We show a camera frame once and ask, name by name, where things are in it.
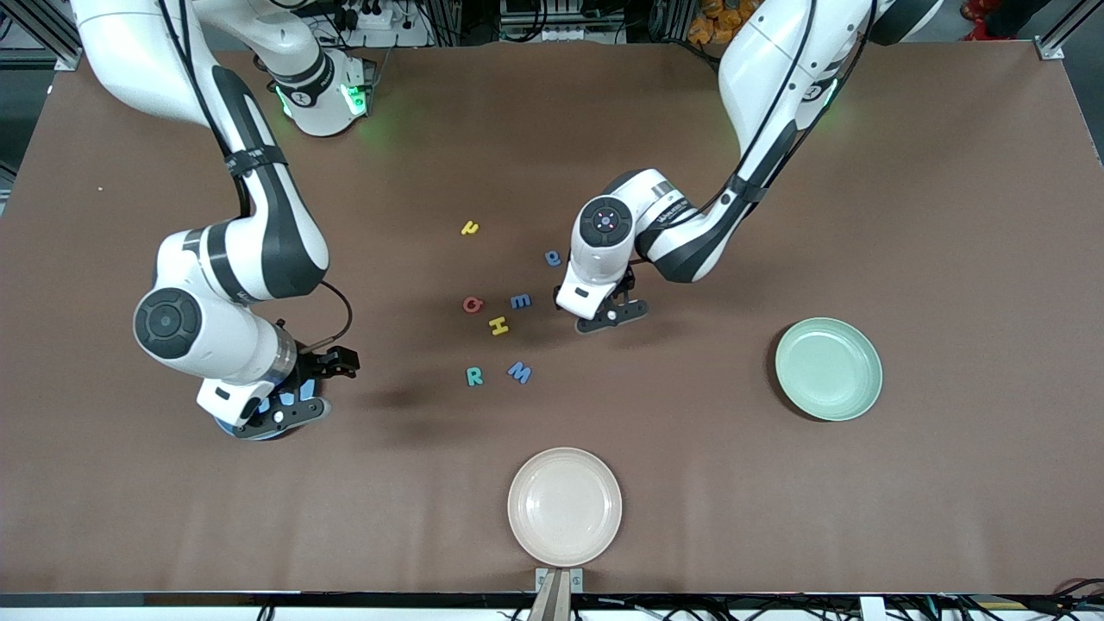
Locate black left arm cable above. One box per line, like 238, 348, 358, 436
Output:
634, 0, 876, 264

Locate beige plate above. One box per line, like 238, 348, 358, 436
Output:
507, 447, 624, 568

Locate black trouser leg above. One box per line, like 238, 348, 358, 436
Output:
983, 0, 1053, 40

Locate green plate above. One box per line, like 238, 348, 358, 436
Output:
775, 317, 884, 423

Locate aluminium frame profile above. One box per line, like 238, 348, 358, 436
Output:
0, 0, 85, 72
1035, 0, 1104, 61

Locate orange snack bags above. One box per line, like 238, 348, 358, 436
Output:
687, 0, 762, 46

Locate brown table mat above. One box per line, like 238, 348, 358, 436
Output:
0, 41, 1104, 596

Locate white control box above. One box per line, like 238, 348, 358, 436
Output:
499, 0, 628, 42

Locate blue plate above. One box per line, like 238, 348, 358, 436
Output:
211, 390, 322, 442

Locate white power strip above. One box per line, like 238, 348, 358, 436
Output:
332, 0, 432, 48

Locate silver camera mount bracket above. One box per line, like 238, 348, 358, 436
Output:
528, 568, 584, 621

